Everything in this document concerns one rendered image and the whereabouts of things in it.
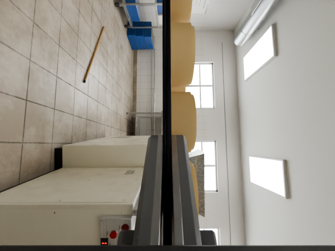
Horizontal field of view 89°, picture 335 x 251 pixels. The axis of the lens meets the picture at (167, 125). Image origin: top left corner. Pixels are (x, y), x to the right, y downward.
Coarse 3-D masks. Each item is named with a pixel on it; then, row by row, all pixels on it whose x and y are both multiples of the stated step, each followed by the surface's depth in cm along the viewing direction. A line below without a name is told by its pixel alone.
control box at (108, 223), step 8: (104, 216) 77; (112, 216) 77; (120, 216) 77; (128, 216) 77; (104, 224) 75; (112, 224) 75; (120, 224) 75; (128, 224) 75; (104, 232) 75; (104, 240) 75; (112, 240) 75
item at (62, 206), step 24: (72, 168) 143; (96, 168) 143; (120, 168) 142; (0, 192) 100; (24, 192) 93; (48, 192) 92; (72, 192) 92; (96, 192) 92; (120, 192) 92; (0, 216) 79; (24, 216) 79; (48, 216) 79; (72, 216) 78; (96, 216) 78; (0, 240) 79; (24, 240) 79; (48, 240) 79; (72, 240) 79; (96, 240) 78
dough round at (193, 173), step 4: (192, 164) 13; (192, 168) 12; (192, 172) 12; (192, 176) 12; (192, 180) 12; (196, 180) 12; (196, 184) 12; (196, 188) 12; (196, 192) 11; (196, 196) 11; (196, 200) 11; (196, 204) 11
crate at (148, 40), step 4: (144, 24) 424; (148, 24) 424; (144, 28) 423; (148, 28) 423; (152, 28) 444; (144, 32) 422; (148, 32) 422; (152, 32) 443; (144, 36) 422; (148, 36) 422; (152, 36) 443; (148, 40) 438; (152, 40) 442; (148, 44) 457; (152, 44) 457; (148, 48) 477; (152, 48) 477
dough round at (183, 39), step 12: (180, 24) 13; (180, 36) 12; (192, 36) 12; (180, 48) 12; (192, 48) 12; (180, 60) 12; (192, 60) 12; (180, 72) 13; (192, 72) 13; (180, 84) 14
